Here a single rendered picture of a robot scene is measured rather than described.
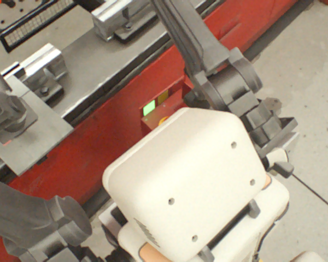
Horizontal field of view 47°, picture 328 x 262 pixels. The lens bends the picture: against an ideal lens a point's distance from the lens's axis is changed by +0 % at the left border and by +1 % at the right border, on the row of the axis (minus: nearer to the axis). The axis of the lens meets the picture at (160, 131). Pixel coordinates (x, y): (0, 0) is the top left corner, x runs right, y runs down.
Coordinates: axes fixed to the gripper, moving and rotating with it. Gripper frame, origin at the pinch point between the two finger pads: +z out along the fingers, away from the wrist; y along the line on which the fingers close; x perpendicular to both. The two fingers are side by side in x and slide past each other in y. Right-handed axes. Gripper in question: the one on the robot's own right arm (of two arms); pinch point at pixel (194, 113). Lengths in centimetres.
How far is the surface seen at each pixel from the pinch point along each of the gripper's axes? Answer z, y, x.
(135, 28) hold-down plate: -3.9, 35.3, -3.0
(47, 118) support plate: -16.6, 21.1, 41.2
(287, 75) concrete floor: 78, -6, -101
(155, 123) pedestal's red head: 1.9, 5.9, 12.2
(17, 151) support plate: -17, 18, 52
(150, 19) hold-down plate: -3.4, 35.2, -9.5
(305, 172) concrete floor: 67, -51, -57
